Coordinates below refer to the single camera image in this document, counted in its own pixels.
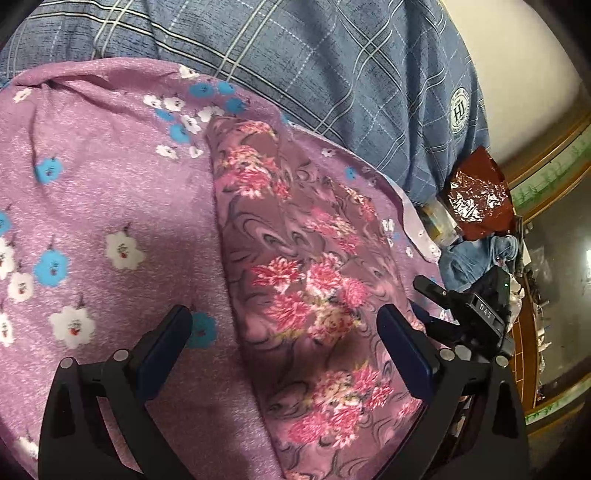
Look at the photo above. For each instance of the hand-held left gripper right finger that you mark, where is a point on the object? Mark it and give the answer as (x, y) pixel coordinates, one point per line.
(406, 355)

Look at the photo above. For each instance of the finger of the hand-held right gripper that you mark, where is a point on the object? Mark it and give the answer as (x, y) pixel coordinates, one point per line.
(438, 328)
(438, 290)

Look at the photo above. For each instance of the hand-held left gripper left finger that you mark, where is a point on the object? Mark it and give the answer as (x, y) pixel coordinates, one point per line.
(165, 346)

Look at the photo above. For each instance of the maroon pink floral garment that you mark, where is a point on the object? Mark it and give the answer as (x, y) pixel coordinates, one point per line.
(314, 286)

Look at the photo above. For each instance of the blue denim cloth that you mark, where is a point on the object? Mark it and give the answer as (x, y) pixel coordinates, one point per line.
(471, 258)

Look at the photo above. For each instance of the small yellowish packet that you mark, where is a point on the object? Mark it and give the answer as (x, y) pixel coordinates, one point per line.
(438, 221)

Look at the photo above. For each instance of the red plastic bag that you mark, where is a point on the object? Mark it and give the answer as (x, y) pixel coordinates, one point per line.
(480, 198)

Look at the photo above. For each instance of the wooden framed glass cabinet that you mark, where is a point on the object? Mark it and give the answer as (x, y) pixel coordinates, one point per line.
(554, 230)

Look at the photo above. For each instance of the purple flowered cloth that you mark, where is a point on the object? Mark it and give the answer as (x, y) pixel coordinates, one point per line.
(115, 184)

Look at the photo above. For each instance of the blue plaid quilt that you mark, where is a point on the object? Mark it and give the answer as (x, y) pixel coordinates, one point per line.
(300, 60)

